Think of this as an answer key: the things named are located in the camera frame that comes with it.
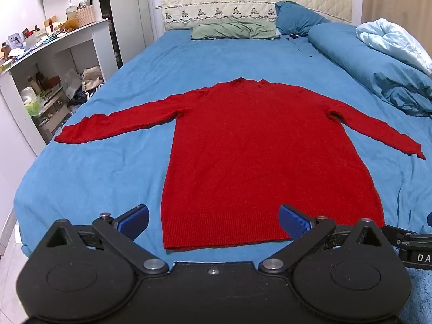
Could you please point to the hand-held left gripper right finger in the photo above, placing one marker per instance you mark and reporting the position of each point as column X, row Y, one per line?
column 292, row 223

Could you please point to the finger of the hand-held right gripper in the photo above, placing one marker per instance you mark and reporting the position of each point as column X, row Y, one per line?
column 398, row 232

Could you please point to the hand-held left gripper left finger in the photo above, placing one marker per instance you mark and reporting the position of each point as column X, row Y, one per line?
column 135, row 222

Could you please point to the red knit sweater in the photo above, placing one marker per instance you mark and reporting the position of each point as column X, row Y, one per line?
column 253, row 158

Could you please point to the bed with blue sheet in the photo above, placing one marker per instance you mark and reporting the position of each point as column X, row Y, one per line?
column 135, row 84

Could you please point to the clear plastic drawer unit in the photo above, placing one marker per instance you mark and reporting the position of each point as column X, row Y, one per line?
column 52, row 108

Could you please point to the beige cloth bag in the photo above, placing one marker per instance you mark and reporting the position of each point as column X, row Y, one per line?
column 91, row 79

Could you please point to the white plastic bag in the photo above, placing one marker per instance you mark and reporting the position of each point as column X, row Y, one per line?
column 72, row 82

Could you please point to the blue duvet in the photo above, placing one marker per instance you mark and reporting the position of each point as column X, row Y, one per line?
column 364, row 60

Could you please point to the white desk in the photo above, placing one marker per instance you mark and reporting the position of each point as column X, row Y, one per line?
column 84, row 35

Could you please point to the light blue quilt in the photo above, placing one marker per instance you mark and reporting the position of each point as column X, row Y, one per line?
column 391, row 37

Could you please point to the green pillow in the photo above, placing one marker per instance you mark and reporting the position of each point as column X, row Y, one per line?
column 233, row 28

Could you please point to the grey and white wardrobe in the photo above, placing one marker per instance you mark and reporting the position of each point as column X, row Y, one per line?
column 130, row 17

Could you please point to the blue pillow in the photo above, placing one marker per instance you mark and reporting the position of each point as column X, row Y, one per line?
column 297, row 17

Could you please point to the orange plush toy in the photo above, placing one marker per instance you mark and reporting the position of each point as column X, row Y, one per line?
column 71, row 24

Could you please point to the wicker basket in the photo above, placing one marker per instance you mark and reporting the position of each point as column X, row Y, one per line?
column 85, row 15

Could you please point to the clear pump bottle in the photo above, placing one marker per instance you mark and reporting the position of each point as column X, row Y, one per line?
column 71, row 11

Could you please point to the photo frame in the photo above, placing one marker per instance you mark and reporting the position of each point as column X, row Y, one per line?
column 15, row 41

